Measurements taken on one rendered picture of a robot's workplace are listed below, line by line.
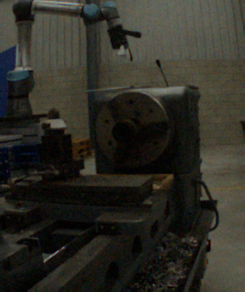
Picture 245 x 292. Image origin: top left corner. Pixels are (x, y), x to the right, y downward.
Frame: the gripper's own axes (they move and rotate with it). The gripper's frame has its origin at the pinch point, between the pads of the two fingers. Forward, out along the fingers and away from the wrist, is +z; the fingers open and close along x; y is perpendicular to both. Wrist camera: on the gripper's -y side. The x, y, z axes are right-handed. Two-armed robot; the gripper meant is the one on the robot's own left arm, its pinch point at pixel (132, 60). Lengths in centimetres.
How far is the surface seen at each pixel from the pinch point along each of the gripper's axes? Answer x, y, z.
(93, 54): -968, 170, -139
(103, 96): 24.1, 16.0, 14.0
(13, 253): 156, 18, 38
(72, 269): 146, 13, 47
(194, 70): -950, -91, -7
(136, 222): 121, 2, 47
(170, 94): 29.9, -13.6, 22.5
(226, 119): -933, -137, 151
